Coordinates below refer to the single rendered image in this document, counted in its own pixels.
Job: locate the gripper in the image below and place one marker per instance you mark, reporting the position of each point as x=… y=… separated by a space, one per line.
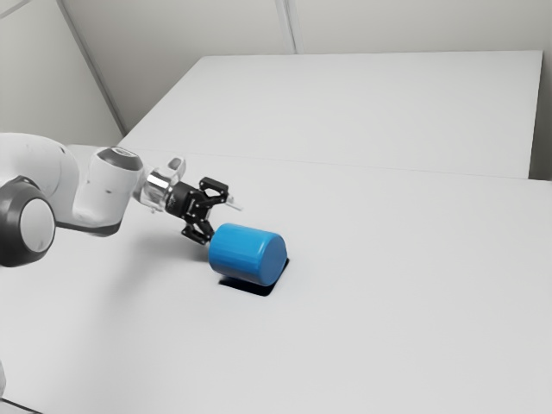
x=180 y=201

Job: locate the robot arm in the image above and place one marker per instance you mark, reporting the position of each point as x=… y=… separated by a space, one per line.
x=52 y=181

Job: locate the blue cylindrical mug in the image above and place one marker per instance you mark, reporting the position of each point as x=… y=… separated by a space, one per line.
x=247 y=253

